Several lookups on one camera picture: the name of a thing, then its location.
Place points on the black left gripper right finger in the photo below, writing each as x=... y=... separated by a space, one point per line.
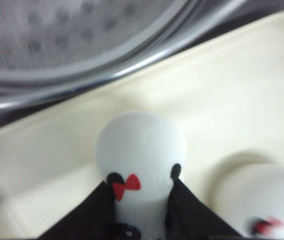
x=189 y=219

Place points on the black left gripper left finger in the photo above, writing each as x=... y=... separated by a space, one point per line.
x=91 y=220

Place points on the panda bun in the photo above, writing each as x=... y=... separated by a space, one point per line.
x=251 y=200
x=139 y=154

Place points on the cream plastic tray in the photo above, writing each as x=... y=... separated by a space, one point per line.
x=226 y=95

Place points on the stainless steel steamer pot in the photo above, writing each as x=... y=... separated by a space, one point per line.
x=51 y=49

